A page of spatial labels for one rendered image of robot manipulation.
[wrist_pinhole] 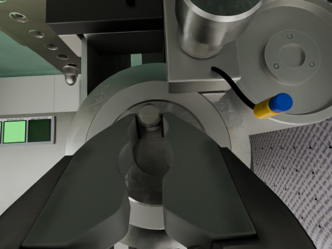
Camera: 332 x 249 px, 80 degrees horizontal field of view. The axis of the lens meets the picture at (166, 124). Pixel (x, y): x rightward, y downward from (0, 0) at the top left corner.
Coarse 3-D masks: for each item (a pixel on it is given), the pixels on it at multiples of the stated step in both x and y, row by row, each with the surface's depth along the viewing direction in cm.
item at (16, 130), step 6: (6, 126) 49; (12, 126) 49; (18, 126) 49; (24, 126) 49; (6, 132) 49; (12, 132) 49; (18, 132) 49; (24, 132) 49; (6, 138) 48; (12, 138) 48; (18, 138) 48; (24, 138) 48
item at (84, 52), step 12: (84, 36) 18; (84, 48) 17; (84, 60) 17; (96, 60) 20; (108, 60) 24; (120, 60) 31; (84, 72) 17; (96, 72) 20; (108, 72) 24; (84, 84) 17; (96, 84) 20; (84, 96) 17
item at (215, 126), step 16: (160, 80) 16; (112, 96) 16; (128, 96) 16; (144, 96) 16; (160, 96) 16; (176, 96) 16; (192, 96) 16; (112, 112) 16; (192, 112) 16; (208, 112) 16; (96, 128) 16; (208, 128) 16; (224, 128) 16; (224, 144) 15; (144, 208) 15; (160, 208) 15; (144, 224) 15; (160, 224) 15
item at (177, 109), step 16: (128, 112) 14; (176, 112) 14; (144, 128) 14; (160, 128) 14; (144, 144) 14; (160, 144) 14; (144, 160) 14; (160, 160) 14; (128, 176) 14; (144, 176) 14; (160, 176) 14; (128, 192) 13; (144, 192) 13; (160, 192) 13
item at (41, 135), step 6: (42, 120) 49; (48, 120) 49; (30, 126) 49; (36, 126) 49; (42, 126) 49; (48, 126) 49; (30, 132) 49; (36, 132) 49; (42, 132) 49; (48, 132) 49; (30, 138) 48; (36, 138) 48; (42, 138) 48; (48, 138) 48
